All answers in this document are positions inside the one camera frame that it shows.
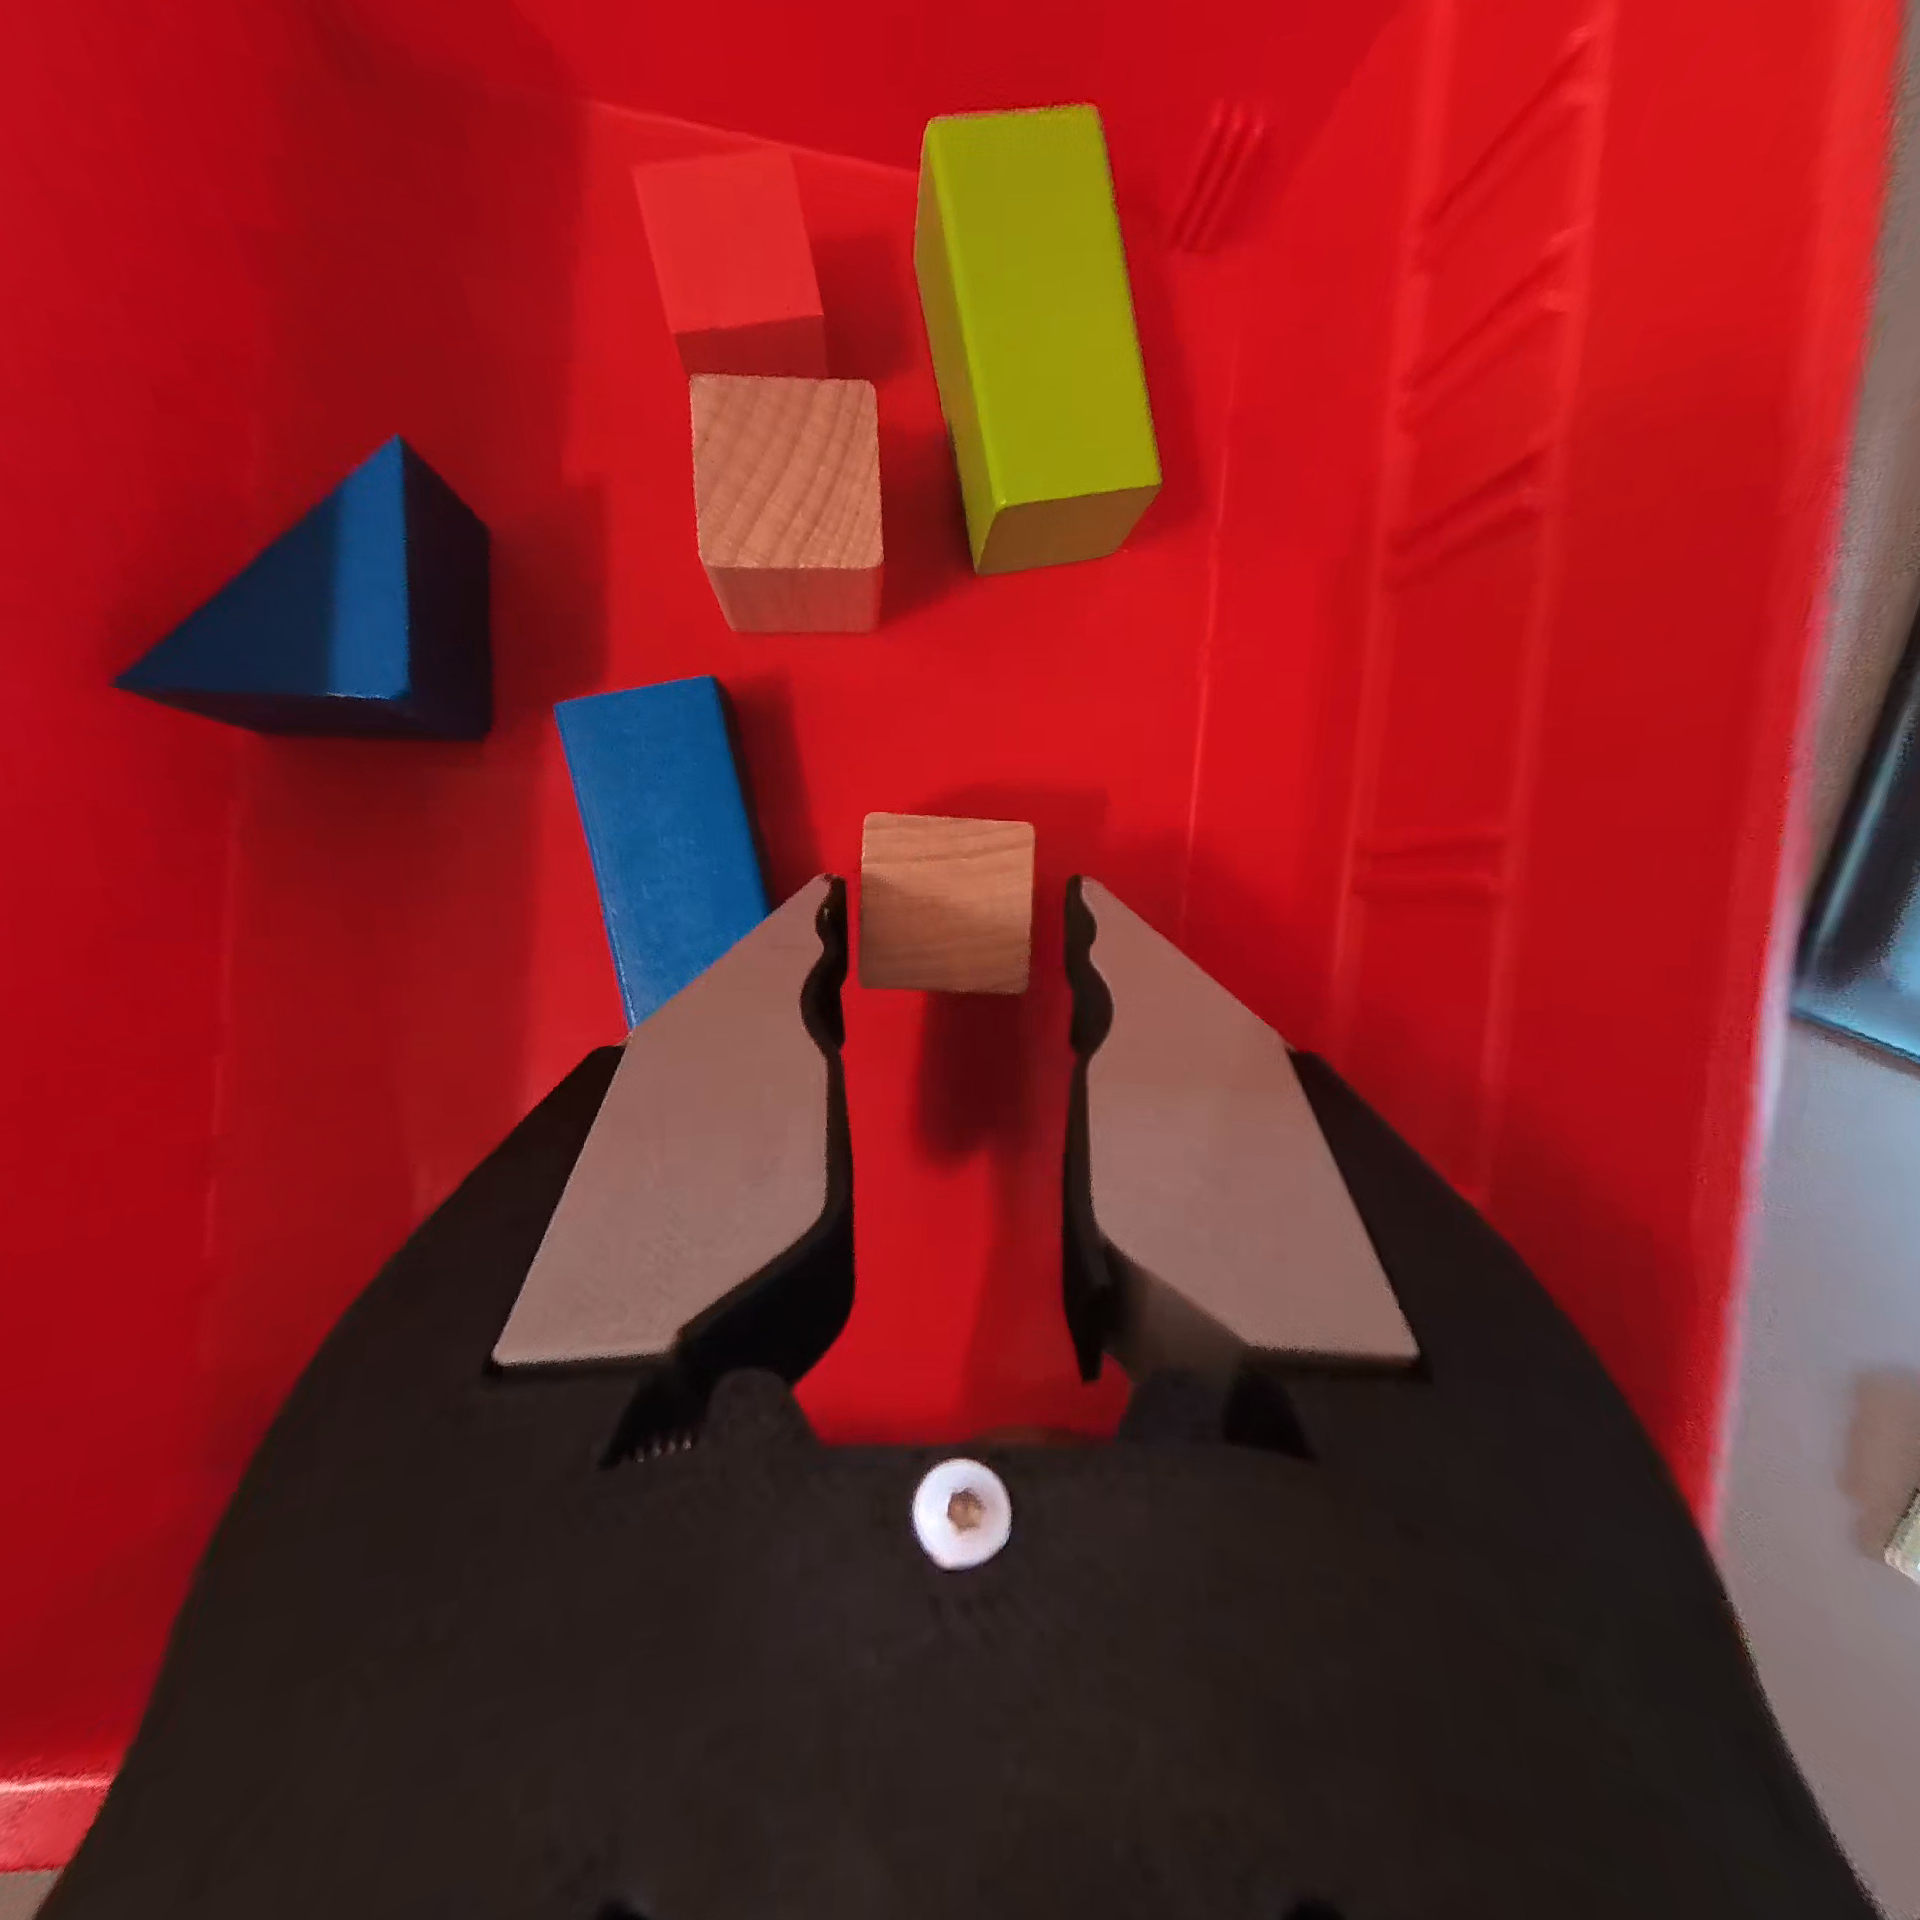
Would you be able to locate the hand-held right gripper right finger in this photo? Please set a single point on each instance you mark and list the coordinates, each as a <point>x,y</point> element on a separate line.
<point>1214,1171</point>

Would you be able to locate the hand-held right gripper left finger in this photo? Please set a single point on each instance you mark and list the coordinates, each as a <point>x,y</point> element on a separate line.
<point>690,1140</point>

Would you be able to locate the natural wooden cube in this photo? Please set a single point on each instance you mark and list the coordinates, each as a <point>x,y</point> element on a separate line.
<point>945,901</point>
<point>786,480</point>

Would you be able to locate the red plastic bin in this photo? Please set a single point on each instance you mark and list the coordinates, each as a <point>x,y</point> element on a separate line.
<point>301,224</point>

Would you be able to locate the dark flat object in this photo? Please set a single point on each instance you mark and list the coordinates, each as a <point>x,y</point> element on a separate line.
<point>1881,901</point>

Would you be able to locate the blue rectangular wooden block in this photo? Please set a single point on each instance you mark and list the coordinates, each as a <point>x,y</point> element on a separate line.
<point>662,826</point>

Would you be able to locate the blue triangular wooden prism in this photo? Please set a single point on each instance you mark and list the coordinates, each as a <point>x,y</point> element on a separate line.
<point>330,600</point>

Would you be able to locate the lime green long block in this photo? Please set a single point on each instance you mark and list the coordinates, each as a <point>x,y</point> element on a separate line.
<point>1037,330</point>

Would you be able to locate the red wooden block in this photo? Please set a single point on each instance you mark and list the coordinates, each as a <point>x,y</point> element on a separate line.
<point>727,241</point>

